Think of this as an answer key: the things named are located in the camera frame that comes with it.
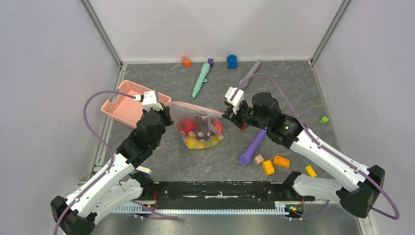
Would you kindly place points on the purple toy microphone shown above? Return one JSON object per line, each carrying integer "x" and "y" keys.
{"x": 246, "y": 157}

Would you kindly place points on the yellow flat block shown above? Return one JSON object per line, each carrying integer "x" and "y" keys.
{"x": 310, "y": 171}

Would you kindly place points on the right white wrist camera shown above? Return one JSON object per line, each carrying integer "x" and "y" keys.
{"x": 233, "y": 98}

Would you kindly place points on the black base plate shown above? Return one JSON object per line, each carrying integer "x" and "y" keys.
{"x": 219, "y": 195}

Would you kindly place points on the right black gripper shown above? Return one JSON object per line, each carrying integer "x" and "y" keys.
{"x": 230, "y": 113}

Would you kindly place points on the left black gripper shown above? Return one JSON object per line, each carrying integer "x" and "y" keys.
{"x": 165, "y": 112}

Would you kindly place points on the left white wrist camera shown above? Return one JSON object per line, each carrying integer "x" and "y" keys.
{"x": 149, "y": 101}

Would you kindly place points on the tan wooden cube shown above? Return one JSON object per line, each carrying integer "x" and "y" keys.
{"x": 258, "y": 159}

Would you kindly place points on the orange semicircle block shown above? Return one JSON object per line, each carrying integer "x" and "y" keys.
{"x": 186, "y": 61}

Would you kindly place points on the yellow toy brick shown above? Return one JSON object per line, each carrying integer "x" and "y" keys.
{"x": 268, "y": 167}

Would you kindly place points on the purple cube block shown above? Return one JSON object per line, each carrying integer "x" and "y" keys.
{"x": 211, "y": 62}

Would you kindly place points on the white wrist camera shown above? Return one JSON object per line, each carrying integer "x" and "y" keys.
{"x": 233, "y": 98}
{"x": 149, "y": 101}

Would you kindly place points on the yellow pear toy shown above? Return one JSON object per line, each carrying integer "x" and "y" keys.
{"x": 193, "y": 143}

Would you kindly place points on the orange toy brick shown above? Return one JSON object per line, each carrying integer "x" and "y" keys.
{"x": 281, "y": 161}

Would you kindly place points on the dark red mangosteen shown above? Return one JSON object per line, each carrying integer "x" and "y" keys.
{"x": 203, "y": 130}

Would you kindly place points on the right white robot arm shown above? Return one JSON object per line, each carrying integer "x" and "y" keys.
{"x": 355, "y": 186}

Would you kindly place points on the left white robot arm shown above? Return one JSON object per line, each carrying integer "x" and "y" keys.
{"x": 81, "y": 211}

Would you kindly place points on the lime green cube block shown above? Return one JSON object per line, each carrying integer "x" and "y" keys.
{"x": 324, "y": 120}

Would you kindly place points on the yellow starfruit toy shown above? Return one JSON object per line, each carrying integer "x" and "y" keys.
{"x": 214, "y": 141}

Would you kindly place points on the clear zip top bag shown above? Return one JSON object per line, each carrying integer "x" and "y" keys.
{"x": 179, "y": 110}

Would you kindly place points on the mint green toy microphone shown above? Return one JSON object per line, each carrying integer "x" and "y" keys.
{"x": 201, "y": 79}

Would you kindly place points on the blue toy car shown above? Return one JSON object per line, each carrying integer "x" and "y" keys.
{"x": 232, "y": 62}

